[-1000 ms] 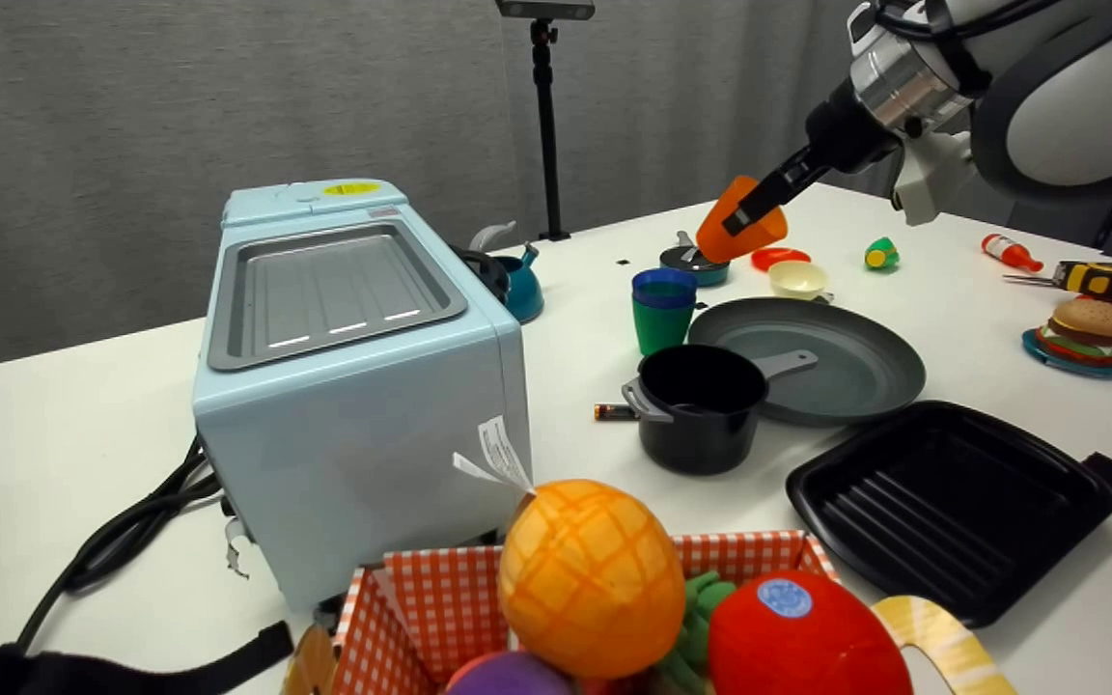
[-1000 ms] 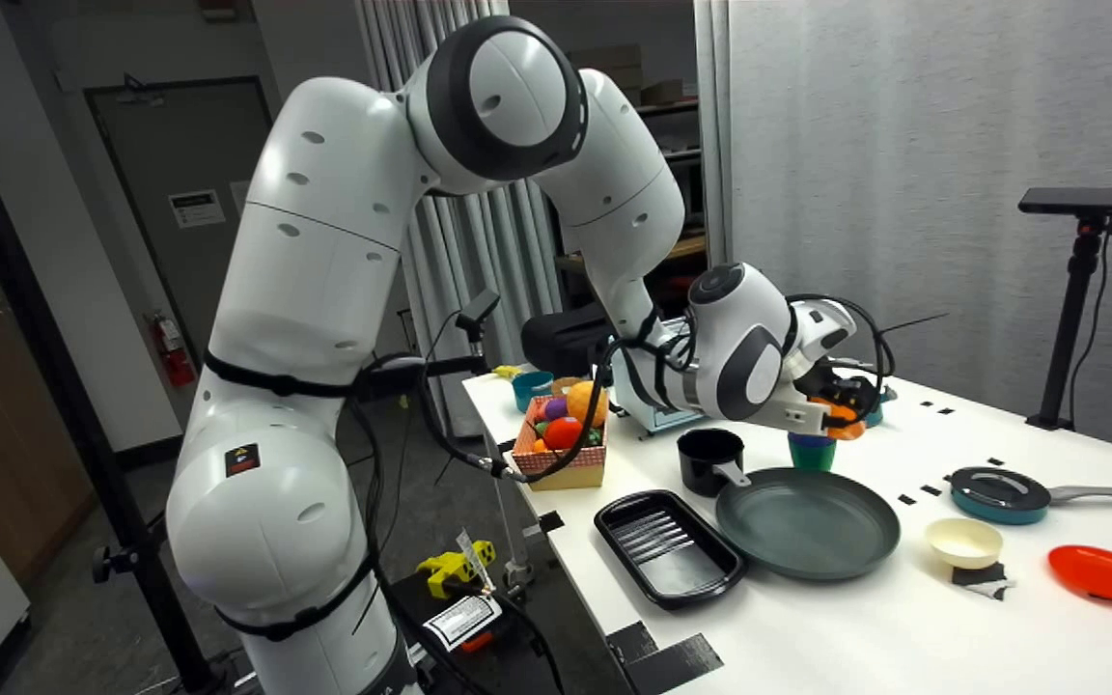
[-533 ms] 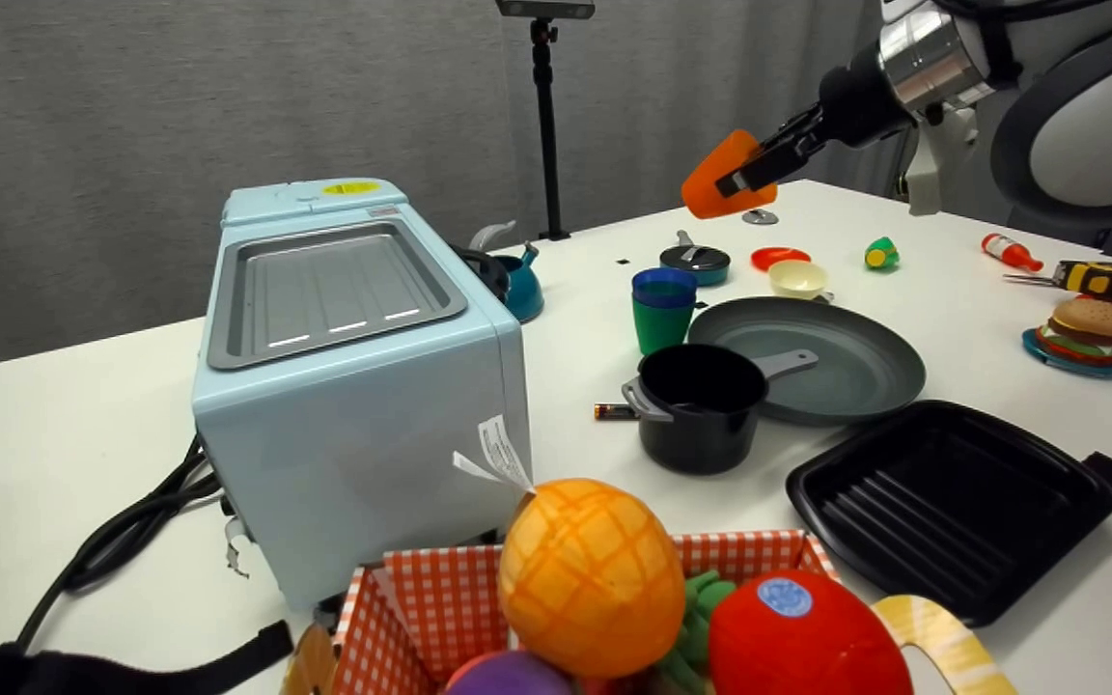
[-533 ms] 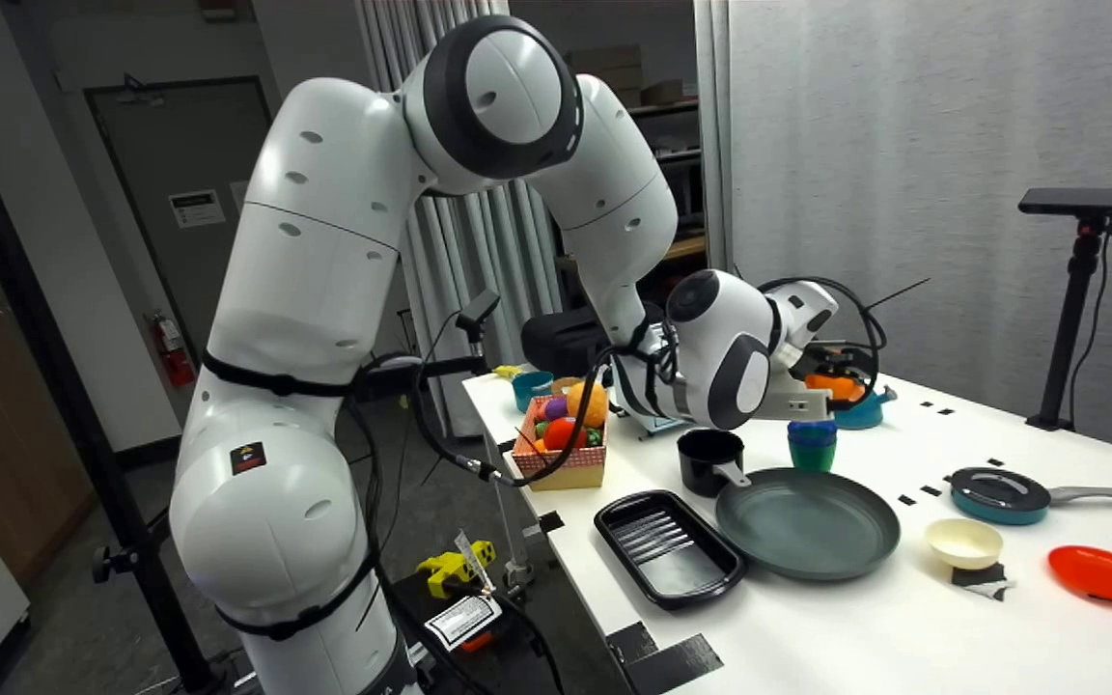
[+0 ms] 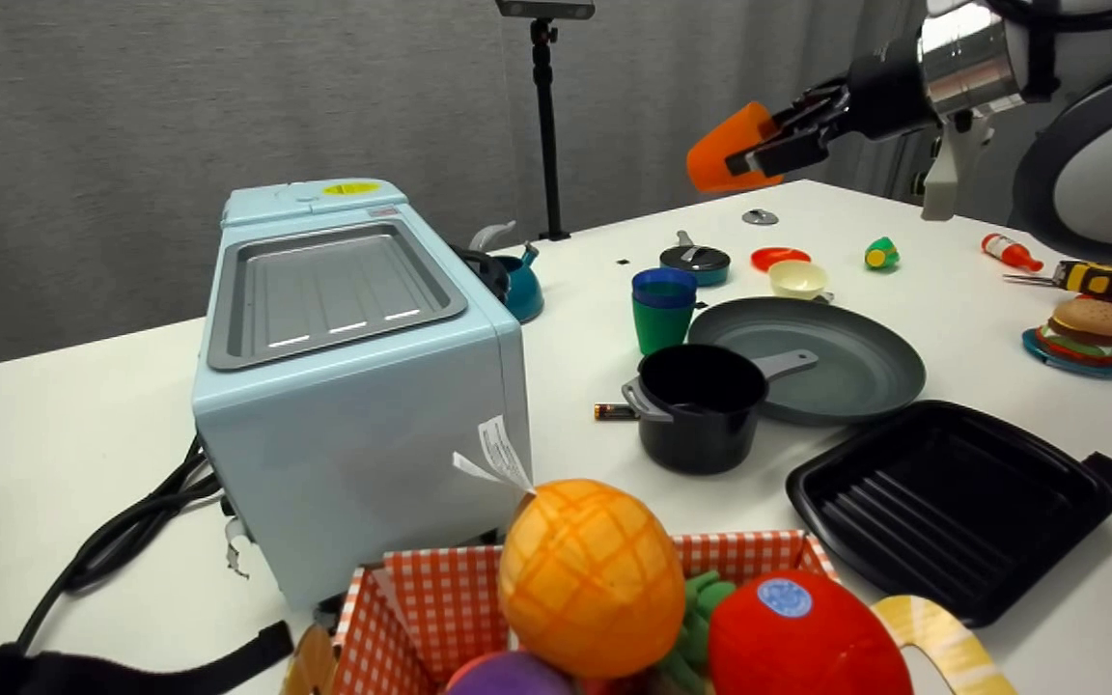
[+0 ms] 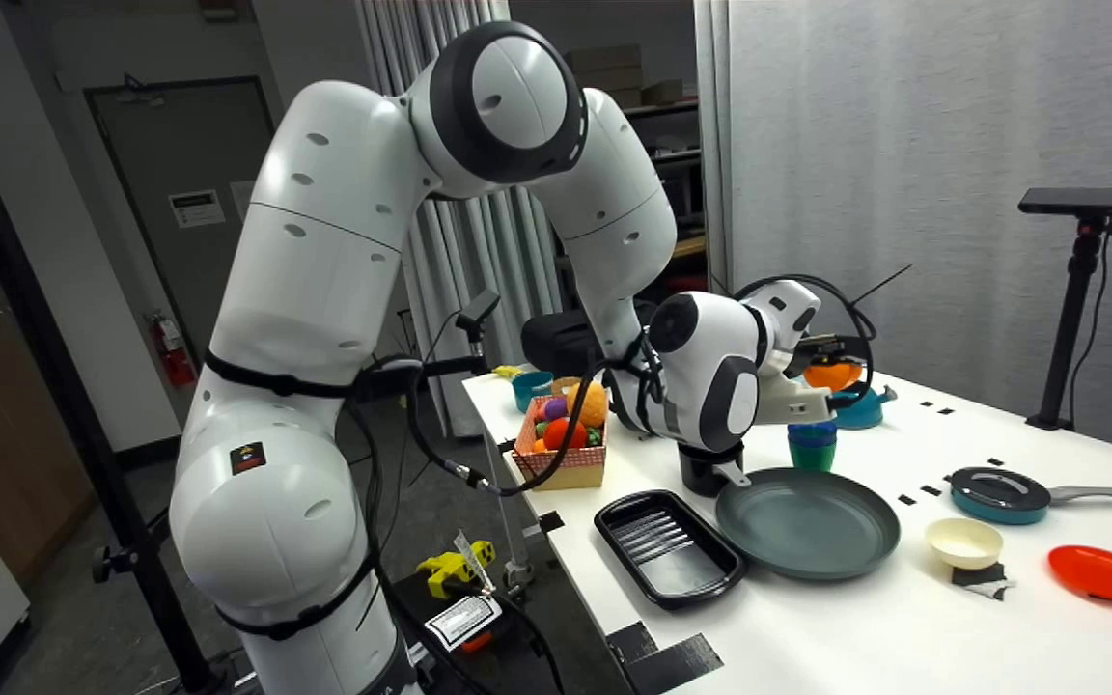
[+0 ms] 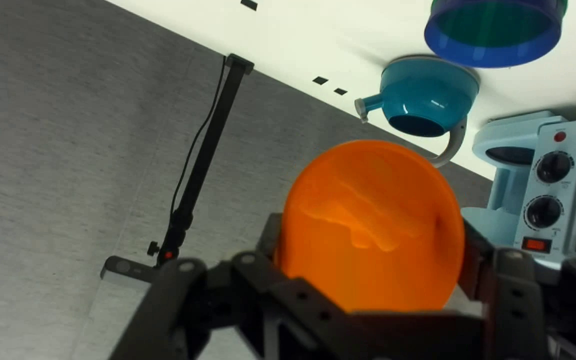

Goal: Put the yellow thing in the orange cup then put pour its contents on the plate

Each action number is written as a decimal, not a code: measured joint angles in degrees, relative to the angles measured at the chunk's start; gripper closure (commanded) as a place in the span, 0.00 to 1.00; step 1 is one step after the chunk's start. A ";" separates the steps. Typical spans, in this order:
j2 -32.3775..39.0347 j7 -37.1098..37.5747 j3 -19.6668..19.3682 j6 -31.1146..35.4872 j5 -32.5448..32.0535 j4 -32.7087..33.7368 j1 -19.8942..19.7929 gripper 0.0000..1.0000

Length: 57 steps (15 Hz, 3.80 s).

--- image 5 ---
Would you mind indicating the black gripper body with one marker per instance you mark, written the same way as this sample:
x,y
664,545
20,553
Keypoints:
x,y
885,103

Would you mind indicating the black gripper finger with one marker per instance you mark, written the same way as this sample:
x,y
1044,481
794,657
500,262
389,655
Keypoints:
x,y
810,108
783,150

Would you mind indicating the translucent orange plastic cup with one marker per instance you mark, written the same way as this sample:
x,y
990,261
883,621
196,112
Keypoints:
x,y
721,144

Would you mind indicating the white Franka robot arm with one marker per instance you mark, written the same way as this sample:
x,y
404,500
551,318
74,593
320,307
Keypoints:
x,y
1099,167

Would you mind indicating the small orange-red plate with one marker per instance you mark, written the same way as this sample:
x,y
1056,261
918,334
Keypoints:
x,y
774,256

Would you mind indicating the large grey-blue round plate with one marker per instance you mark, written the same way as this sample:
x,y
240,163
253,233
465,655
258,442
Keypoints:
x,y
850,369

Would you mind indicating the small teal plate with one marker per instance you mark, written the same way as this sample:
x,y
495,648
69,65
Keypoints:
x,y
1072,363

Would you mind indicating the small grey disc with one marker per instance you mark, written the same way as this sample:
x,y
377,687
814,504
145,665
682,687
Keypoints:
x,y
761,217

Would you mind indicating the cream plastic bowl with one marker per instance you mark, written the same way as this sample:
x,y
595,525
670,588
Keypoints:
x,y
802,280

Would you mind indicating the small teal frying pan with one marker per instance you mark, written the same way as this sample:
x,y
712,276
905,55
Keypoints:
x,y
701,262

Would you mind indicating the green yellow toy vegetable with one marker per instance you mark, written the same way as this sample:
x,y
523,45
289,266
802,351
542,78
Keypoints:
x,y
883,256

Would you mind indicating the stacked blue green cups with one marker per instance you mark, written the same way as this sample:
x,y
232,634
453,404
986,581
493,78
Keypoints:
x,y
664,311

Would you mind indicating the red toy ketchup bottle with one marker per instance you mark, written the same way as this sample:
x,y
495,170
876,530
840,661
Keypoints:
x,y
1011,252

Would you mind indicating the black tripod stand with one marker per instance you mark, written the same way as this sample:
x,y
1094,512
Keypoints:
x,y
542,117

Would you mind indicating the small black pot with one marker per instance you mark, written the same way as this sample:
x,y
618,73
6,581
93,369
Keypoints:
x,y
697,410

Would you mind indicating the teal toy kettle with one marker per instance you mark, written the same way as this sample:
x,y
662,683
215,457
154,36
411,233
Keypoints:
x,y
519,291

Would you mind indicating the toy burger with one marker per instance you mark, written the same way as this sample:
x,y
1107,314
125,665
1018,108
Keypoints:
x,y
1088,329

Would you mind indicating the black ridged grill tray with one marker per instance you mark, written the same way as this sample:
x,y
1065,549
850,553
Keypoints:
x,y
949,508

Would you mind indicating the orange plush fruit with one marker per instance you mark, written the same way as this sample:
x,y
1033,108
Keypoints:
x,y
589,581

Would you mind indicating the green plush vegetable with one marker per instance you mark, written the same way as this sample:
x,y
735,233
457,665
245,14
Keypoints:
x,y
701,629

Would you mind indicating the red plush fruit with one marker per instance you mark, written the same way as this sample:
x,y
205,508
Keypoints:
x,y
802,642

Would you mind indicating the light blue toaster oven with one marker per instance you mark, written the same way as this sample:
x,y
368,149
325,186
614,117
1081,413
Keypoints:
x,y
349,437

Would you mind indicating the wooden crate with toys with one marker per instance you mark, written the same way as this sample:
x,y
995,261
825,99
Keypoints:
x,y
414,605

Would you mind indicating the grey curtain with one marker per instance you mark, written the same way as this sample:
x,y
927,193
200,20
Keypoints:
x,y
196,103

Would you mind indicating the purple plush fruit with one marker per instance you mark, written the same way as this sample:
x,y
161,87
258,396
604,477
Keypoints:
x,y
505,678

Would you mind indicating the black bag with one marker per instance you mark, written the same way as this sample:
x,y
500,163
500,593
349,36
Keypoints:
x,y
93,669

